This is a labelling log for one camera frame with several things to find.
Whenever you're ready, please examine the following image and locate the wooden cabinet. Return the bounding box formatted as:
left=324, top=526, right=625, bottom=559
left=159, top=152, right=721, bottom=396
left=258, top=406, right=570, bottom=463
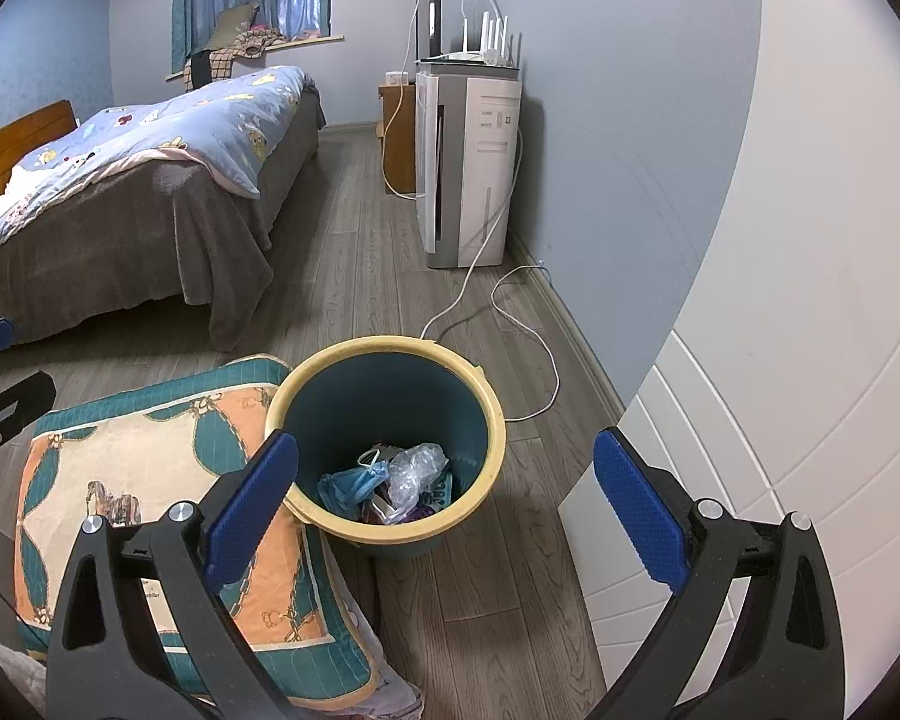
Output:
left=379, top=82, right=419, bottom=197

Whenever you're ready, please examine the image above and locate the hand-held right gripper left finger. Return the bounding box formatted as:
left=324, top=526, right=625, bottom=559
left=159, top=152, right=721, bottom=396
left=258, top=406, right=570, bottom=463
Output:
left=45, top=429, right=301, bottom=720

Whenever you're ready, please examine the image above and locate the teal bin with yellow rim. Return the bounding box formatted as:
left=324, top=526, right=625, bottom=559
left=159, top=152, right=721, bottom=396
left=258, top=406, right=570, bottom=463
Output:
left=264, top=335, right=508, bottom=560

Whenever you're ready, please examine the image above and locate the blue face mask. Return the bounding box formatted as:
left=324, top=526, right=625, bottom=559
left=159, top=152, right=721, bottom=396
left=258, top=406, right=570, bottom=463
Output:
left=317, top=461, right=391, bottom=524

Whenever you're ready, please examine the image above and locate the white air purifier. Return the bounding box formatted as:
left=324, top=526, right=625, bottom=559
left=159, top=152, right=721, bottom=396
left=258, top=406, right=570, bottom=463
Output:
left=415, top=64, right=524, bottom=269

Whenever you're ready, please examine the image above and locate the clear plastic bag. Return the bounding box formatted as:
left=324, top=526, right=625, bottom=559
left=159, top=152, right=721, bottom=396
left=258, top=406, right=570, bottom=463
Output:
left=386, top=442, right=451, bottom=518

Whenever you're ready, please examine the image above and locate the white power cable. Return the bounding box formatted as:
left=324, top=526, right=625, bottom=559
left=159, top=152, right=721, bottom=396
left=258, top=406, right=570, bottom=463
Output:
left=420, top=127, right=526, bottom=342

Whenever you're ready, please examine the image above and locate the black monitor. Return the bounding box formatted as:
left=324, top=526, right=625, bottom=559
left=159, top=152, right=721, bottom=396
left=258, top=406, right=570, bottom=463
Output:
left=418, top=0, right=443, bottom=61

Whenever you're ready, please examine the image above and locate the plaid clothing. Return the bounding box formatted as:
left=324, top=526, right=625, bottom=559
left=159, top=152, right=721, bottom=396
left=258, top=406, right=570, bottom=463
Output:
left=182, top=25, right=290, bottom=87

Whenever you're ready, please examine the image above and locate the bed with blue duvet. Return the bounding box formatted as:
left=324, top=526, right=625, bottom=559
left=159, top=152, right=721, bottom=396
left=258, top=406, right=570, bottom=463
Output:
left=0, top=82, right=327, bottom=352

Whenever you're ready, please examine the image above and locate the cream cable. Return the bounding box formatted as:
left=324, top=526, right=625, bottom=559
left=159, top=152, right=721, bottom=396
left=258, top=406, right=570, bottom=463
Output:
left=380, top=0, right=430, bottom=201

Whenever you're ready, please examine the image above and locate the pale printed cloth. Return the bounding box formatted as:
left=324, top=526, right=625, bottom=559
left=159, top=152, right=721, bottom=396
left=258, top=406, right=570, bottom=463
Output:
left=307, top=532, right=425, bottom=720

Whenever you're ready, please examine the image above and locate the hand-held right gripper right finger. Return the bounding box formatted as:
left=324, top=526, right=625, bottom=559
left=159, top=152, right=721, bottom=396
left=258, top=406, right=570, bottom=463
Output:
left=592, top=426, right=848, bottom=720

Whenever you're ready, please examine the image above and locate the teal and orange patterned cushion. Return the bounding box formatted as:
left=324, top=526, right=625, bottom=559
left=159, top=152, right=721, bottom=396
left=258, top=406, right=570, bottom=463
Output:
left=15, top=355, right=382, bottom=702

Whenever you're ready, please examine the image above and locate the olive pillow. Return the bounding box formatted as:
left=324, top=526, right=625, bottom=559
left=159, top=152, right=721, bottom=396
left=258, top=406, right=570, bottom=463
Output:
left=206, top=4, right=260, bottom=53

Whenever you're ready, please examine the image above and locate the blue printed quilt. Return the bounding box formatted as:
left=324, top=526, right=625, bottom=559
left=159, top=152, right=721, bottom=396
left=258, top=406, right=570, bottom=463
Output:
left=0, top=65, right=306, bottom=271

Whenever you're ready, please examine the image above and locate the white panelled door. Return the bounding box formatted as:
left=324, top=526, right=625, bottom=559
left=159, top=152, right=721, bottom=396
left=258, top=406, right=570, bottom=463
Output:
left=559, top=0, right=900, bottom=720

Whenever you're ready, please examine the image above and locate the wooden bed headboard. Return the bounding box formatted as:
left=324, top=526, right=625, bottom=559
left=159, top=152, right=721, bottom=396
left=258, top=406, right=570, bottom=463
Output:
left=0, top=100, right=74, bottom=224

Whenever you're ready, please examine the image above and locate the white router with antennas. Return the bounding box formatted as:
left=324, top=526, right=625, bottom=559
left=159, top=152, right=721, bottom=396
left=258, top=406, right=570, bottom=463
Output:
left=420, top=11, right=524, bottom=70

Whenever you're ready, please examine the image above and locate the window sill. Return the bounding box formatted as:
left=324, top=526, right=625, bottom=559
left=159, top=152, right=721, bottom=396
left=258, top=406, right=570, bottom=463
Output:
left=166, top=34, right=344, bottom=82

